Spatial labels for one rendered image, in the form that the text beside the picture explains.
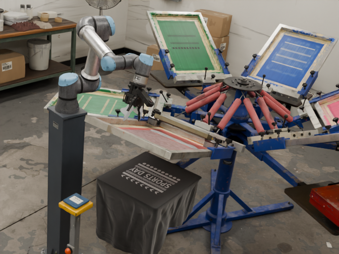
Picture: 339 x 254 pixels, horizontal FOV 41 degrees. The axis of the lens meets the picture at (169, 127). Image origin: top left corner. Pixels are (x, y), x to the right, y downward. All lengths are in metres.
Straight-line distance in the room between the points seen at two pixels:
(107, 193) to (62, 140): 0.48
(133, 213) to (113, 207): 0.15
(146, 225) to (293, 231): 1.97
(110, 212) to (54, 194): 0.58
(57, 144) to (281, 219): 2.28
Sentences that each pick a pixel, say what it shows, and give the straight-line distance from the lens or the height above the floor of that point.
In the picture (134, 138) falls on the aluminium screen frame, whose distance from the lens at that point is 2.38.
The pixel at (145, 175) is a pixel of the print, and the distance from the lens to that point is 2.81.
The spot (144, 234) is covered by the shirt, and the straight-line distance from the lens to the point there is 2.68.
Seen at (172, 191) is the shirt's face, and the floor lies 0.95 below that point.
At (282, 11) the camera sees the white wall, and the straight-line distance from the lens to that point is 6.88.
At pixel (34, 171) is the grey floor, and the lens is 4.62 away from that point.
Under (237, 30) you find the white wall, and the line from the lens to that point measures 7.20.
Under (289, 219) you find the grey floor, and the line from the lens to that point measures 4.44.
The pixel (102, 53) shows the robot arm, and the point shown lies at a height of 1.71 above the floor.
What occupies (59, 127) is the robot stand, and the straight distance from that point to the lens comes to 2.95.
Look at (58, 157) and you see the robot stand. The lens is 3.06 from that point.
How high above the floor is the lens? 2.41
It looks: 25 degrees down
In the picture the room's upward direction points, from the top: 8 degrees clockwise
